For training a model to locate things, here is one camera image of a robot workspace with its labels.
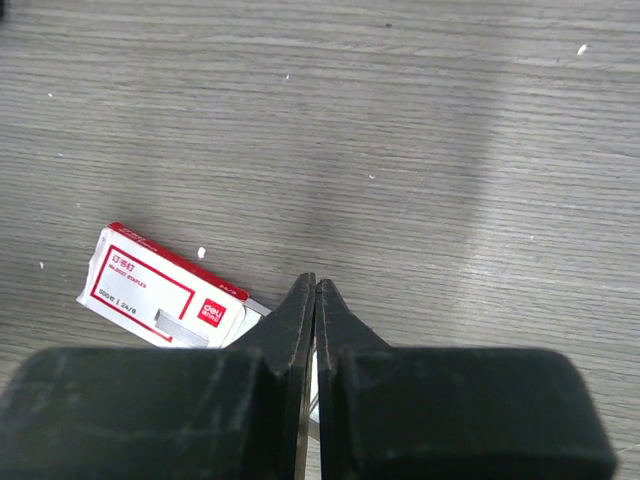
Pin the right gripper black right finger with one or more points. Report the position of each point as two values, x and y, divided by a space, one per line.
449 412

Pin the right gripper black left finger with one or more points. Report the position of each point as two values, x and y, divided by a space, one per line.
240 412

